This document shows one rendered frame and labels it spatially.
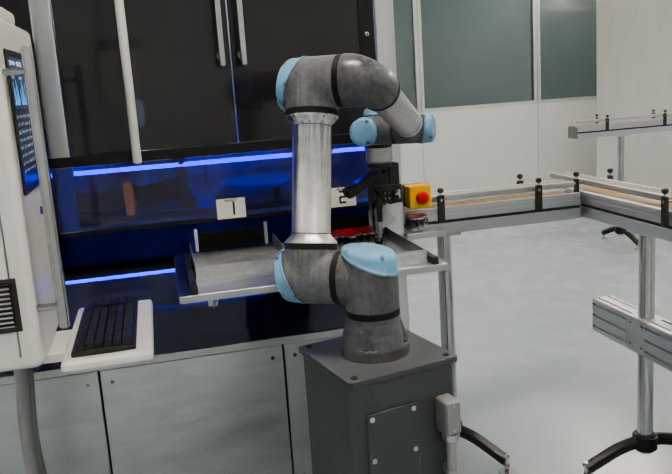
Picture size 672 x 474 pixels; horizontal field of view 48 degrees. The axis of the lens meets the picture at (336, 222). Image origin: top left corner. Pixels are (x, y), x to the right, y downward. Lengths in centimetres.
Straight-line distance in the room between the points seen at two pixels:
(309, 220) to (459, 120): 585
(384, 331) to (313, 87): 53
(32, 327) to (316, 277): 62
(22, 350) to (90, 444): 74
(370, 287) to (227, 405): 98
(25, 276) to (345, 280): 68
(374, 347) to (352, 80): 56
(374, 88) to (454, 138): 578
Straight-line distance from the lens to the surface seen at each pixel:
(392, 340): 157
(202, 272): 199
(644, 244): 257
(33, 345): 175
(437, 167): 733
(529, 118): 770
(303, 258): 158
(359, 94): 160
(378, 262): 153
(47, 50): 221
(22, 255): 170
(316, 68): 161
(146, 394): 237
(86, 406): 239
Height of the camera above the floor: 137
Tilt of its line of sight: 11 degrees down
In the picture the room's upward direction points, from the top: 4 degrees counter-clockwise
